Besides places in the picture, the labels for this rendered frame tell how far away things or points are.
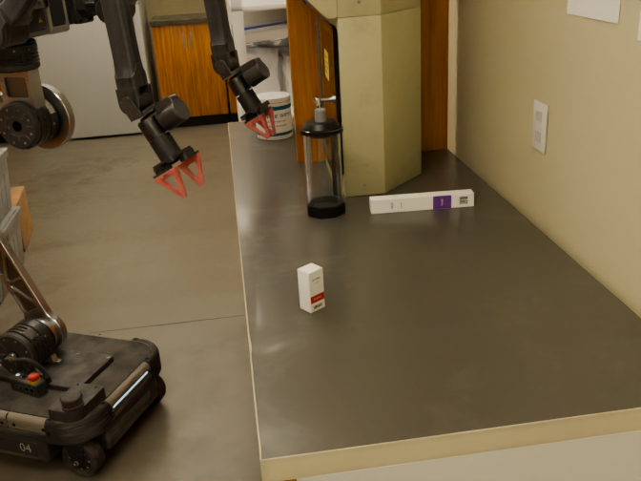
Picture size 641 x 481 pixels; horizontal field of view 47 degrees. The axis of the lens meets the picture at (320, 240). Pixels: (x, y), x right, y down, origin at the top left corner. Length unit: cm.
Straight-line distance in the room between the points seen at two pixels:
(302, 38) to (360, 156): 47
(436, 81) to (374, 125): 46
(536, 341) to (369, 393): 32
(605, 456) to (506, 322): 30
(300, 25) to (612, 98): 106
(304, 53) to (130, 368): 124
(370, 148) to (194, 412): 131
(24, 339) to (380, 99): 147
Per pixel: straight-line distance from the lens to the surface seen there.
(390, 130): 200
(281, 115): 261
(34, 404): 263
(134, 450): 270
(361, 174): 199
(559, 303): 145
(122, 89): 182
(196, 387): 295
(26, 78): 233
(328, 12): 189
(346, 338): 131
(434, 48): 235
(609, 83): 152
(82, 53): 690
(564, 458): 119
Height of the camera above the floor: 160
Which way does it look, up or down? 23 degrees down
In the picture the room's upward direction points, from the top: 4 degrees counter-clockwise
